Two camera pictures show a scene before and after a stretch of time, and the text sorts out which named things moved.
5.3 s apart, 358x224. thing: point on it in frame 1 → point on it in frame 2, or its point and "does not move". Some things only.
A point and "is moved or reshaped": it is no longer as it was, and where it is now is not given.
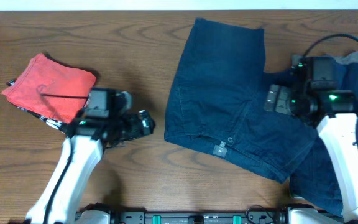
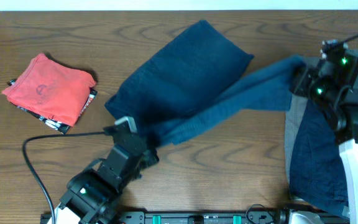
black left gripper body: x=146 y=122 → x=137 y=147
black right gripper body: x=288 y=101 → x=324 y=88
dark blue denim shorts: x=218 y=97 is moved or reshaped
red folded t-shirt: x=51 y=89 does not move
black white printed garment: x=62 y=127 does not move
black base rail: x=262 y=216 does not move
